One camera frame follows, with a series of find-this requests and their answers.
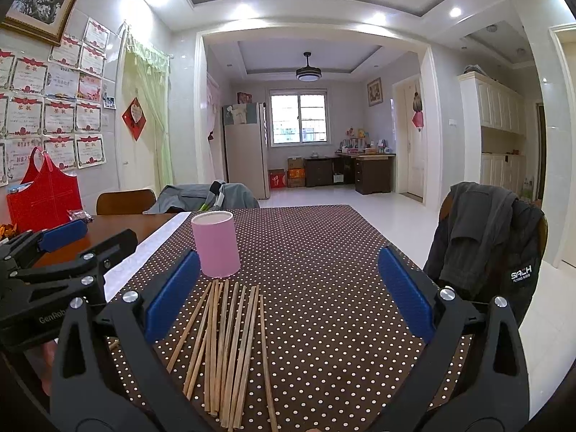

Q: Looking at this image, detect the red cardboard box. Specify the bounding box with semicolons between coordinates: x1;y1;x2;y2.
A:
269;169;287;189

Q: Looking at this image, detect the person's left hand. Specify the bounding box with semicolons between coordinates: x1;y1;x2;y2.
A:
26;340;58;397

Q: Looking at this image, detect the wooden chopstick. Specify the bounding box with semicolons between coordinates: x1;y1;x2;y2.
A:
183;281;219;400
166;283;213;373
204;280;222;414
221;290;245;429
259;296;279;432
211;279;229;417
228;286;256;431
233;285;260;429

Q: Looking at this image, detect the red door hanging ornament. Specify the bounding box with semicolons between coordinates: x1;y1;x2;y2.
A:
412;92;424;132

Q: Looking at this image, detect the black ceiling lamp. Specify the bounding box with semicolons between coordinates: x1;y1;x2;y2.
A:
296;52;322;82

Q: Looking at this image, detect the red diamond wall decoration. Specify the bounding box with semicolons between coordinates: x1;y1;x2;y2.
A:
122;98;147;141

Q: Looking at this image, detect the silver refrigerator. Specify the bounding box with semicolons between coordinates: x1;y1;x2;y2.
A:
222;103;270;200

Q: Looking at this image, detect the framed blossom picture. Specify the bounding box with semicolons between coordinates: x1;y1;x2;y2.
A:
1;0;77;46

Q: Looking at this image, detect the small framed wall picture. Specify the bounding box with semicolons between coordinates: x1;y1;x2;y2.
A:
367;77;384;107

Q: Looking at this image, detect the window with white frame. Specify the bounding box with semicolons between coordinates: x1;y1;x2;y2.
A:
269;91;329;146

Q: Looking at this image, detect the red tote bag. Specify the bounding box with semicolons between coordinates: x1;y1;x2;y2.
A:
6;146;83;232

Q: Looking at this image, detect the brown wooden chair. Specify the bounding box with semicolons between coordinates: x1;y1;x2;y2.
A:
96;189;156;216

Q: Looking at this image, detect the light green curtain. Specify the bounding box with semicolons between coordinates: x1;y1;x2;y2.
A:
121;27;174;193

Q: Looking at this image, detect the plastic packet on table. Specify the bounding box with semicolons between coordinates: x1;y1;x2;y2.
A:
67;210;94;223

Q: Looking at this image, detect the dark jacket on chair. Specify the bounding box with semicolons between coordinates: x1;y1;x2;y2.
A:
424;181;548;324

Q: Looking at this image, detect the pink cylindrical cup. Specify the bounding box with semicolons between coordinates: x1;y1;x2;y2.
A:
192;211;241;279

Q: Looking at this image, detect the white wall cabinet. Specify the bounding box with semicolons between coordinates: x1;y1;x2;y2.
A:
458;72;526;194

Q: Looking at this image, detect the dark wooden desk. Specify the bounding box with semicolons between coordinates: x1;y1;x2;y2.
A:
305;153;395;195

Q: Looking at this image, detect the brown polka dot tablecloth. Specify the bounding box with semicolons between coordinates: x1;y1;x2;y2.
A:
154;205;425;431

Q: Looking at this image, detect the grey jacket on chair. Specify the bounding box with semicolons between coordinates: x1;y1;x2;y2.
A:
144;180;260;215

